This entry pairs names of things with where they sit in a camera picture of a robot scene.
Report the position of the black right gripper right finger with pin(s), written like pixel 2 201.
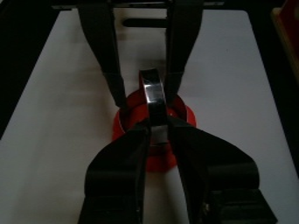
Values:
pixel 218 172

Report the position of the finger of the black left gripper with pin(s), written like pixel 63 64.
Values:
pixel 102 49
pixel 183 43

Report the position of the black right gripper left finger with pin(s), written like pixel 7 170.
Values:
pixel 117 175

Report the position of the round metal dough cutter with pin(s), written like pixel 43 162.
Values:
pixel 155 96

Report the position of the wooden drawer box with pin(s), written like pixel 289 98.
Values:
pixel 288 35

